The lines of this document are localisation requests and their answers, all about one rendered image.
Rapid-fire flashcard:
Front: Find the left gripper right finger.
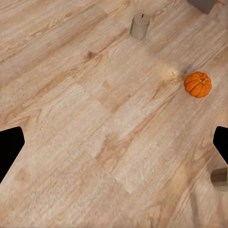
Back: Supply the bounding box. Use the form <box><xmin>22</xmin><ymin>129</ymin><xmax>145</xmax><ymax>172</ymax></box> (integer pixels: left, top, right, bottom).
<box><xmin>213</xmin><ymin>126</ymin><xmax>228</xmax><ymax>164</ymax></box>

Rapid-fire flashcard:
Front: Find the pumpkin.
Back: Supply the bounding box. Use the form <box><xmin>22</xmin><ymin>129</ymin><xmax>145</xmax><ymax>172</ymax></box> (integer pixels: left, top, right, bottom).
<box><xmin>183</xmin><ymin>71</ymin><xmax>212</xmax><ymax>99</ymax></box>

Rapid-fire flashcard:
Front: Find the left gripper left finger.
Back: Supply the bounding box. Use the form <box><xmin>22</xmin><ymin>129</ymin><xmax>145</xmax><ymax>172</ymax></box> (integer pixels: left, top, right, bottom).
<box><xmin>0</xmin><ymin>126</ymin><xmax>25</xmax><ymax>183</ymax></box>

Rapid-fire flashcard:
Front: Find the pillar candle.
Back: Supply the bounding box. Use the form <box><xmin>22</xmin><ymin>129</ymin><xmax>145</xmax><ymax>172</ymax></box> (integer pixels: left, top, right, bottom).
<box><xmin>130</xmin><ymin>13</ymin><xmax>150</xmax><ymax>40</ymax></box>
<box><xmin>211</xmin><ymin>168</ymin><xmax>228</xmax><ymax>192</ymax></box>

